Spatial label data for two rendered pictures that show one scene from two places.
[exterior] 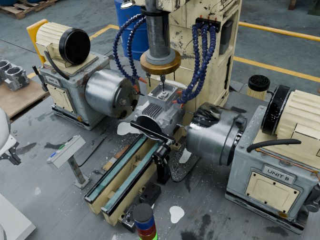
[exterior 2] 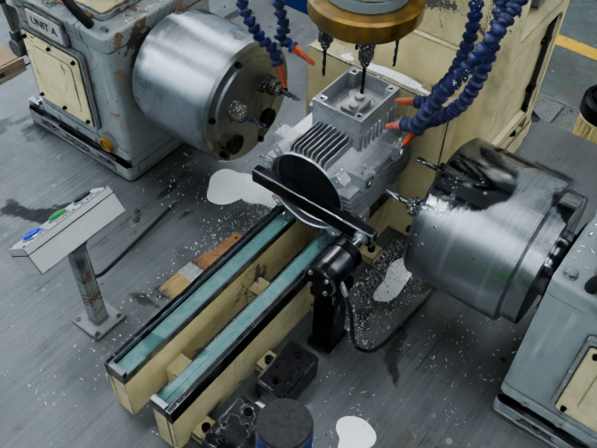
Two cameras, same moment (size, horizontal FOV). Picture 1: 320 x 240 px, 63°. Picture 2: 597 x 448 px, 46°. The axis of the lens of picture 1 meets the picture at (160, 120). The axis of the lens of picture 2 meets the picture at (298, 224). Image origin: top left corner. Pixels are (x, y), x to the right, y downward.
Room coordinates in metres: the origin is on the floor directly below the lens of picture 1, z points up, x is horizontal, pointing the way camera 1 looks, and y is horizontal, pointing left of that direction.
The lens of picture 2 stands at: (0.02, 0.07, 1.90)
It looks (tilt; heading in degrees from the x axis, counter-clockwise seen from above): 48 degrees down; 0
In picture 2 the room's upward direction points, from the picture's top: 2 degrees clockwise
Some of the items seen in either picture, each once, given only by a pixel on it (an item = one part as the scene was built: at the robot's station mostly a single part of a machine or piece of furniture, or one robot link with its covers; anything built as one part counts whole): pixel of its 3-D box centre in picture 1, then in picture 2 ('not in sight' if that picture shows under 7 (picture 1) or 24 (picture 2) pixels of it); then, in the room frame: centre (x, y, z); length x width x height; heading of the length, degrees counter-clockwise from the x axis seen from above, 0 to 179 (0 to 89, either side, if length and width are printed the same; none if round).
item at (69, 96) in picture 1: (79, 86); (114, 52); (1.33, 0.48, 0.99); 0.35 x 0.31 x 0.37; 54
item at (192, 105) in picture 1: (175, 104); (382, 134); (1.10, -0.10, 0.97); 0.30 x 0.11 x 0.34; 54
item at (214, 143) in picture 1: (221, 135); (507, 238); (0.77, -0.27, 1.04); 0.41 x 0.25 x 0.25; 54
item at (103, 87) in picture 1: (106, 91); (193, 75); (1.18, 0.28, 1.04); 0.37 x 0.25 x 0.25; 54
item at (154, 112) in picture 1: (160, 115); (338, 161); (0.97, 0.00, 1.02); 0.20 x 0.19 x 0.19; 144
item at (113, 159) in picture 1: (118, 157); (204, 265); (0.89, 0.25, 0.80); 0.21 x 0.05 x 0.01; 141
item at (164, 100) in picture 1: (163, 96); (354, 109); (1.00, -0.03, 1.11); 0.12 x 0.11 x 0.07; 144
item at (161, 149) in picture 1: (187, 143); (405, 247); (0.85, -0.13, 0.92); 0.45 x 0.13 x 0.24; 144
